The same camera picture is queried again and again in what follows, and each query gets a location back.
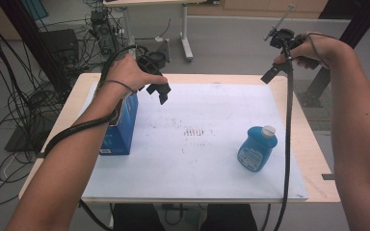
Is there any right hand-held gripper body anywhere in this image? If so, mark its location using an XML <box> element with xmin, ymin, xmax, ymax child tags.
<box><xmin>263</xmin><ymin>3</ymin><xmax>307</xmax><ymax>50</ymax></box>

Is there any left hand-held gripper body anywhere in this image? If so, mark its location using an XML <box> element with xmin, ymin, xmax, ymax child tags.
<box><xmin>136</xmin><ymin>38</ymin><xmax>172</xmax><ymax>78</ymax></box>

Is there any blue cardboard box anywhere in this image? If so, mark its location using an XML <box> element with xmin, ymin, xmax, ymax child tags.
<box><xmin>99</xmin><ymin>92</ymin><xmax>140</xmax><ymax>157</ymax></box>

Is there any blue detergent bottle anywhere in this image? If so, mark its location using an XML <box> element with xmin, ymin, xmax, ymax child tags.
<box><xmin>236</xmin><ymin>124</ymin><xmax>278</xmax><ymax>173</ymax></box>

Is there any person's left hand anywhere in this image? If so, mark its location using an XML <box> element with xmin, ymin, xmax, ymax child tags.
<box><xmin>103</xmin><ymin>53</ymin><xmax>169</xmax><ymax>94</ymax></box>

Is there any person's right hand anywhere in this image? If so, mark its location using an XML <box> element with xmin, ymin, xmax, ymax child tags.
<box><xmin>273</xmin><ymin>31</ymin><xmax>349</xmax><ymax>70</ymax></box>

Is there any white desk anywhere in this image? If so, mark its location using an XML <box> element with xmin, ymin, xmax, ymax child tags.
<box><xmin>102</xmin><ymin>0</ymin><xmax>221</xmax><ymax>64</ymax></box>

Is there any black computer tower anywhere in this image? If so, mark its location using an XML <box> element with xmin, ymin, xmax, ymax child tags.
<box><xmin>90</xmin><ymin>9</ymin><xmax>119</xmax><ymax>56</ymax></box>

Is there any grey floor grate mat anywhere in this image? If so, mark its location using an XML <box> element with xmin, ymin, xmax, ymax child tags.
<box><xmin>293</xmin><ymin>79</ymin><xmax>335</xmax><ymax>131</ymax></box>

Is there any white table mat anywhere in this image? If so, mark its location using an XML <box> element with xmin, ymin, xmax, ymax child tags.
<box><xmin>80</xmin><ymin>82</ymin><xmax>309</xmax><ymax>200</ymax></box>

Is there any black equipment case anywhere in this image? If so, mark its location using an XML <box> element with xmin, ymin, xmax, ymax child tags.
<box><xmin>40</xmin><ymin>28</ymin><xmax>80</xmax><ymax>65</ymax></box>

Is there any person's left leg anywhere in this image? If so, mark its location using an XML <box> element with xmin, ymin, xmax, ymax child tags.
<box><xmin>112</xmin><ymin>203</ymin><xmax>168</xmax><ymax>231</ymax></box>

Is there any person's leg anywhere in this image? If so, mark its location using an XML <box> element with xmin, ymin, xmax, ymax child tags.
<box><xmin>200</xmin><ymin>203</ymin><xmax>258</xmax><ymax>231</ymax></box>
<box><xmin>112</xmin><ymin>203</ymin><xmax>168</xmax><ymax>231</ymax></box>

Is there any teal board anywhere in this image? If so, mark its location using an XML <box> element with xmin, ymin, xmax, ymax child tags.
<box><xmin>20</xmin><ymin>0</ymin><xmax>49</xmax><ymax>20</ymax></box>

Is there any person's right leg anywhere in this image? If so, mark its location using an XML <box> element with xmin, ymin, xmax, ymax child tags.
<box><xmin>200</xmin><ymin>203</ymin><xmax>258</xmax><ymax>231</ymax></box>

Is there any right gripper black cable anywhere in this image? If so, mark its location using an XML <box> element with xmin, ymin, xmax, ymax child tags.
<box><xmin>271</xmin><ymin>41</ymin><xmax>295</xmax><ymax>231</ymax></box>

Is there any slanted black metal post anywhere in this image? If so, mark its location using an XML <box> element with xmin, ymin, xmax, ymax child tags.
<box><xmin>297</xmin><ymin>0</ymin><xmax>370</xmax><ymax>109</ymax></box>

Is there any black metal stand post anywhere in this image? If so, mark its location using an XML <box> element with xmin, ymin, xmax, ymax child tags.
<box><xmin>0</xmin><ymin>0</ymin><xmax>71</xmax><ymax>94</ymax></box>

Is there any tangle of black floor cables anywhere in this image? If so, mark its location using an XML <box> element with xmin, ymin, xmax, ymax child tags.
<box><xmin>0</xmin><ymin>6</ymin><xmax>133</xmax><ymax>206</ymax></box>

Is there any black stand base plate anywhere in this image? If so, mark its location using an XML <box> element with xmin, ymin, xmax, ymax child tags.
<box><xmin>4</xmin><ymin>123</ymin><xmax>46</xmax><ymax>153</ymax></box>

